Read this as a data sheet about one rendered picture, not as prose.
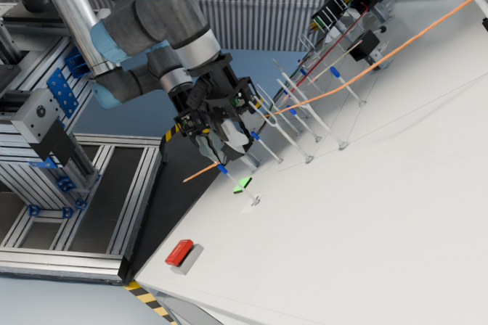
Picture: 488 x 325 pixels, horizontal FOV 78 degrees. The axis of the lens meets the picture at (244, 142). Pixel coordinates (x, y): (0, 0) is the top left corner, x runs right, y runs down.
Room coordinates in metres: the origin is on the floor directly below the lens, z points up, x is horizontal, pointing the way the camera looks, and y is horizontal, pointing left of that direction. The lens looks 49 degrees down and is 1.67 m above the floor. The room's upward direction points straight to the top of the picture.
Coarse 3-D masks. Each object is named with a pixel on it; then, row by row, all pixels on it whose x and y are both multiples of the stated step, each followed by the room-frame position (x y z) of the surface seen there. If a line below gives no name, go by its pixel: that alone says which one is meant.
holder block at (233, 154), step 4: (240, 132) 0.45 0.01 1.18; (224, 144) 0.45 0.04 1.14; (224, 148) 0.43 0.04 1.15; (228, 148) 0.43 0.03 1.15; (232, 148) 0.42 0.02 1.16; (248, 148) 0.43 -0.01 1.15; (224, 152) 0.43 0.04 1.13; (228, 152) 0.43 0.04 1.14; (232, 152) 0.42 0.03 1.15; (236, 152) 0.41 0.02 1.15; (240, 152) 0.41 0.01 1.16; (228, 156) 0.43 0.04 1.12; (232, 156) 0.42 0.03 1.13; (236, 156) 0.42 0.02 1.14; (240, 156) 0.41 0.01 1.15; (232, 160) 0.42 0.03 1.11
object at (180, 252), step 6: (180, 240) 0.24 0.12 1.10; (186, 240) 0.23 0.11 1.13; (180, 246) 0.22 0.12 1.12; (186, 246) 0.21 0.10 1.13; (174, 252) 0.21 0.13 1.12; (180, 252) 0.20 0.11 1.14; (186, 252) 0.20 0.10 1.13; (168, 258) 0.20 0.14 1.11; (174, 258) 0.19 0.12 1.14; (180, 258) 0.19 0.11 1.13; (168, 264) 0.19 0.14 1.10; (174, 264) 0.18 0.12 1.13
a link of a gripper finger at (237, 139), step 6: (228, 120) 0.41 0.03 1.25; (222, 126) 0.41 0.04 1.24; (228, 126) 0.41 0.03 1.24; (234, 126) 0.41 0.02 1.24; (228, 132) 0.41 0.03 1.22; (234, 132) 0.40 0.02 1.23; (228, 138) 0.40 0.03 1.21; (234, 138) 0.40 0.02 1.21; (240, 138) 0.39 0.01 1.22; (246, 138) 0.39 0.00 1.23; (228, 144) 0.40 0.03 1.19; (234, 144) 0.40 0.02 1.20; (240, 144) 0.39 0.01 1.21; (240, 150) 0.40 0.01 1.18
